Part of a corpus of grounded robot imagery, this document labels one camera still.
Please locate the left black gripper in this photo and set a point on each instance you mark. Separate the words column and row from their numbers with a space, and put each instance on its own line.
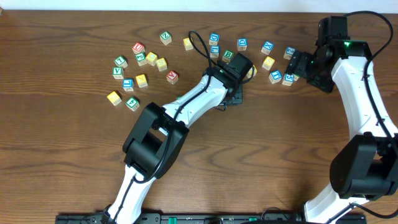
column 234, row 96

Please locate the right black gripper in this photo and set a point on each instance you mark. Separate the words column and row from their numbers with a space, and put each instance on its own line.
column 297, row 64

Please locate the yellow s block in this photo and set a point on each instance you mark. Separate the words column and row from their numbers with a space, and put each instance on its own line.
column 268, row 63
column 161, row 64

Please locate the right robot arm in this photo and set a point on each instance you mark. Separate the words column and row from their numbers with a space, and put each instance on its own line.
column 366, row 168

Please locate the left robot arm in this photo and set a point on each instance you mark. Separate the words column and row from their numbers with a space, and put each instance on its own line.
column 159, row 133

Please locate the green J block right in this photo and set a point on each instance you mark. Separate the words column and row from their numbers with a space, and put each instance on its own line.
column 296, row 77

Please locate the green j block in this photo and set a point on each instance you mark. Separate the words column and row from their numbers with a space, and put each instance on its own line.
column 296, row 77
column 141, row 59

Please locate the blue 2 block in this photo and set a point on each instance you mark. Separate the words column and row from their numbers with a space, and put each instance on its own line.
column 288, row 53

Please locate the plain yellow block centre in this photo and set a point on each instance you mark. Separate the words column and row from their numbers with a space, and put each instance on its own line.
column 252, row 72

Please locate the blue 5 block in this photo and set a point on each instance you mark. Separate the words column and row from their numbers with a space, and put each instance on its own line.
column 288, row 79

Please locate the blue T block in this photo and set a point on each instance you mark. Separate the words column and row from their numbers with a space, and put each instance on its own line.
column 275, row 76

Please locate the green B block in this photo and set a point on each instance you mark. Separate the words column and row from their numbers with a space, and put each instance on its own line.
column 227, row 56

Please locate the blue X block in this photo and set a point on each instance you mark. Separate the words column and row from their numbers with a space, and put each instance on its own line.
column 267, row 47

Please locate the blue L block centre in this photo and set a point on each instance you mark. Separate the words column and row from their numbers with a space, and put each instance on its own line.
column 214, row 51

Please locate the blue l block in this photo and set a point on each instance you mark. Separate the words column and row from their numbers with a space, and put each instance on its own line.
column 128, row 84
column 214, row 51

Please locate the blue D block right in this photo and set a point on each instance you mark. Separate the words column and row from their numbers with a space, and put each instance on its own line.
column 242, row 44

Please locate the blue d block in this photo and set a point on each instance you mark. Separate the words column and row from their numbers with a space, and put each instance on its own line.
column 242, row 44
column 214, row 39

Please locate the blue D block top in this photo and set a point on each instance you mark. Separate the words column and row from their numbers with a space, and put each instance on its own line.
column 214, row 39

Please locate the yellow O block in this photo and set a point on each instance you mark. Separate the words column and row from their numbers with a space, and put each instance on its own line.
column 187, row 44

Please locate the red A block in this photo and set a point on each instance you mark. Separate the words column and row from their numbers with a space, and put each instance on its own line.
column 172, row 77

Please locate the green Z block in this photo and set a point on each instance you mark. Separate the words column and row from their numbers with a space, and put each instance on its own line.
column 165, row 37

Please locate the yellow C block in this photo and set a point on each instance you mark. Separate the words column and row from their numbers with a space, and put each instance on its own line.
column 151, row 58

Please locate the yellow K block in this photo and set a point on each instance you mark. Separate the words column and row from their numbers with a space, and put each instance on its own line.
column 141, row 81

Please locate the green J block left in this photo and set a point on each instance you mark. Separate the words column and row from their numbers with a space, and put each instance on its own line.
column 141, row 59

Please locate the red U block upper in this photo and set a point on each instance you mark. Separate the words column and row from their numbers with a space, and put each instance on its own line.
column 138, row 48

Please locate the green 4 block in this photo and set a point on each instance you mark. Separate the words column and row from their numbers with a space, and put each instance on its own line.
column 132, row 103

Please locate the blue L block left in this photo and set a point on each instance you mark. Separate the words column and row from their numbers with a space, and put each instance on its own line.
column 128, row 84

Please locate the green V block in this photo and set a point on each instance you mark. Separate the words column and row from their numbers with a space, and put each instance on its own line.
column 118, row 73

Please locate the yellow block far left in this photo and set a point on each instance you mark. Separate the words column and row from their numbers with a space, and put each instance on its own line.
column 114, row 98

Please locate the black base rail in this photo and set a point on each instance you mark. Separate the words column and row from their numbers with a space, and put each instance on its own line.
column 155, row 218

